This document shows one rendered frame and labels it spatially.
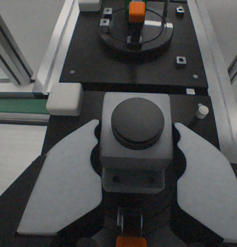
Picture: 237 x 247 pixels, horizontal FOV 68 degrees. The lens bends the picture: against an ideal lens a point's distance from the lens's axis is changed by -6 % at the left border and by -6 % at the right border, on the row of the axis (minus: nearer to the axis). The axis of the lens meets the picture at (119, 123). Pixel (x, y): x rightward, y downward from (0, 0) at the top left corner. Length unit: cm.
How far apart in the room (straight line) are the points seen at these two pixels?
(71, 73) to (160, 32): 17
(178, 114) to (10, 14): 65
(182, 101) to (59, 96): 18
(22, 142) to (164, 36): 30
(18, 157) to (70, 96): 14
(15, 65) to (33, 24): 37
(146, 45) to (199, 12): 21
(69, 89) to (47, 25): 40
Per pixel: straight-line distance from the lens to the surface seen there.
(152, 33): 35
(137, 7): 26
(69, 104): 26
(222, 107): 32
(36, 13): 72
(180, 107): 28
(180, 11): 44
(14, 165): 34
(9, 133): 37
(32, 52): 57
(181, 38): 39
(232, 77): 43
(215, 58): 39
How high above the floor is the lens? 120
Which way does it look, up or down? 64 degrees down
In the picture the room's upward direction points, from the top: 2 degrees counter-clockwise
